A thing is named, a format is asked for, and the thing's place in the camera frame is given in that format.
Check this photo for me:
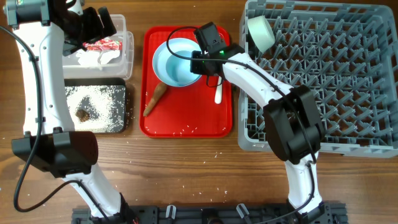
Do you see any white bowl with rice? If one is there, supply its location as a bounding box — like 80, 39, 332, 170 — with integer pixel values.
164, 54, 200, 87

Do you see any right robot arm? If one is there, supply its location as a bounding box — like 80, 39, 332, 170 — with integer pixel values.
191, 22, 325, 220

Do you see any large white plate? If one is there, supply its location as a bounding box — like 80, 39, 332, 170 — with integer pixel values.
152, 38, 200, 84

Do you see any white napkin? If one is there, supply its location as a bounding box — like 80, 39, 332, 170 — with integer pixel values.
76, 50, 121, 67

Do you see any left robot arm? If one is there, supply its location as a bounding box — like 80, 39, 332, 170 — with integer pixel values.
3, 0, 139, 223

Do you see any mint green bowl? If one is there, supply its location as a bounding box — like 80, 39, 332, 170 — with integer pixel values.
248, 16, 275, 53

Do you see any brown food scrap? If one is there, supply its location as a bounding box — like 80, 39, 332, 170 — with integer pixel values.
75, 109, 90, 123

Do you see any clear plastic bin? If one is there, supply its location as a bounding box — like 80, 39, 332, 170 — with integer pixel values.
63, 14, 134, 80

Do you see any spilled white rice pile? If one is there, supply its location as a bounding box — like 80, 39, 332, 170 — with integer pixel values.
64, 85, 126, 133

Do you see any brown carrot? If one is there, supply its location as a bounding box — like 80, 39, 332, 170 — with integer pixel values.
143, 82, 168, 117

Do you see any black plastic tray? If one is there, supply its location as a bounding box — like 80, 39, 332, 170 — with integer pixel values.
63, 77, 127, 134

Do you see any grey dishwasher rack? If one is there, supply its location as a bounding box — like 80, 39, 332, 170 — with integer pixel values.
239, 1, 397, 158

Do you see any white plastic spoon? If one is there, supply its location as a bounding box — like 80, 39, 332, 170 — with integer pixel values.
215, 77, 223, 105

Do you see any red serving tray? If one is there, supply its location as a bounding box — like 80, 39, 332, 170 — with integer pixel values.
139, 26, 233, 138

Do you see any red snack wrapper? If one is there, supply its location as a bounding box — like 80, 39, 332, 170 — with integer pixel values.
83, 37, 123, 51

